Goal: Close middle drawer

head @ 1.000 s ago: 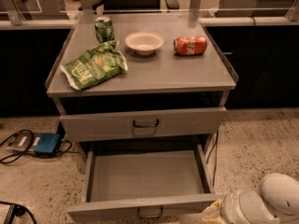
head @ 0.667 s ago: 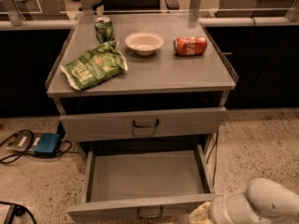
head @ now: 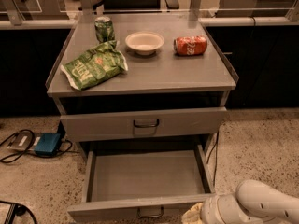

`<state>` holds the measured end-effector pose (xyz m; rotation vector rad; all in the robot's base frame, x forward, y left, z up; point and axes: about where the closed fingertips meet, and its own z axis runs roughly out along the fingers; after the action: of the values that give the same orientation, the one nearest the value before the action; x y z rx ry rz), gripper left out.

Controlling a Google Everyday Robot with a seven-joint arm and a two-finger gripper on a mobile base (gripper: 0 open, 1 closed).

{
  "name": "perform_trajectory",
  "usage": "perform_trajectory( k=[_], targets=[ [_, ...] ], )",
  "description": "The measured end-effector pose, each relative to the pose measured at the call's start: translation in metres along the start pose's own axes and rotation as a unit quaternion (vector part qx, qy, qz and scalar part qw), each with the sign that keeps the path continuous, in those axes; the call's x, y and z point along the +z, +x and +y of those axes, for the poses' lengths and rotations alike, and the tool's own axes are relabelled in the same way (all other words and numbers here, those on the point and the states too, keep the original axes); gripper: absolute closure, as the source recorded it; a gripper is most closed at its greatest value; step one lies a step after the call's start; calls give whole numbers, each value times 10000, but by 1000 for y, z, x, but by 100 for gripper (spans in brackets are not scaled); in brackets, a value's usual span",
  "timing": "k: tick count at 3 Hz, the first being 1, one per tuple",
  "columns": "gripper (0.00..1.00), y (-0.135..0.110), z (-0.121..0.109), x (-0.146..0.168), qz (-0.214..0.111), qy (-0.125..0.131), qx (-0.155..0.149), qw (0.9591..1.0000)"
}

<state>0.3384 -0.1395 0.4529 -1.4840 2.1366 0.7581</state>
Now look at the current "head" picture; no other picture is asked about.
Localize black cable beside cabinet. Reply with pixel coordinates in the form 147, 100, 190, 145
206, 131, 220, 189

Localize red cola can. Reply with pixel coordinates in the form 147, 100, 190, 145
174, 35, 207, 56

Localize green soda can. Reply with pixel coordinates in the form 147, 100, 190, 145
94, 16, 115, 43

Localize black cable bottom left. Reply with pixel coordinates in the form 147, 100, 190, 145
0, 199, 39, 224

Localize white bowl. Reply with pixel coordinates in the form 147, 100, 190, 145
125, 32, 164, 56

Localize blue box on floor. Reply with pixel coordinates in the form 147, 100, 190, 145
34, 133, 61, 156

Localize grey flat device on floor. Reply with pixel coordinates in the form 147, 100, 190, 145
7, 133, 41, 152

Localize grey drawer cabinet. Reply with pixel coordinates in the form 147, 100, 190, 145
48, 12, 238, 147

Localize grey top drawer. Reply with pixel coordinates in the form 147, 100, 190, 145
61, 107, 227, 142

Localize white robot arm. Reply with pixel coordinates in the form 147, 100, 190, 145
181, 180, 299, 224

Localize grey drawer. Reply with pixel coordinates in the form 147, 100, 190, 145
61, 107, 227, 142
68, 145, 216, 222

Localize black cable left floor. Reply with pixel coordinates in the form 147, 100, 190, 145
0, 128, 80, 164

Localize green chip bag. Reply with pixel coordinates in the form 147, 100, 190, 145
61, 40, 128, 91

